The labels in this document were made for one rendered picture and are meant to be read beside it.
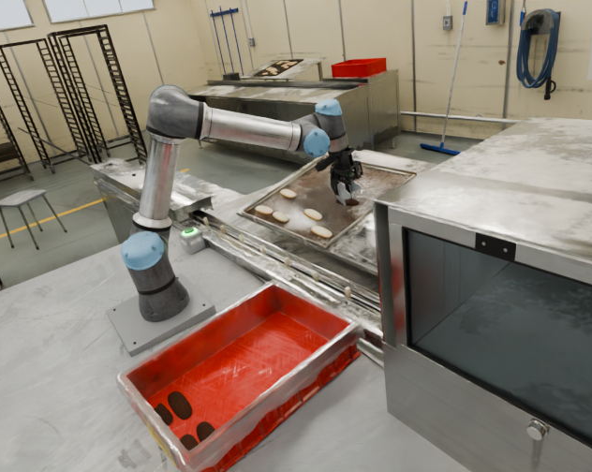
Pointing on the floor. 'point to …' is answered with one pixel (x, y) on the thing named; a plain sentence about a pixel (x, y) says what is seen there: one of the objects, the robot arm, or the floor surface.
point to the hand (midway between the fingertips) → (346, 198)
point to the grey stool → (22, 210)
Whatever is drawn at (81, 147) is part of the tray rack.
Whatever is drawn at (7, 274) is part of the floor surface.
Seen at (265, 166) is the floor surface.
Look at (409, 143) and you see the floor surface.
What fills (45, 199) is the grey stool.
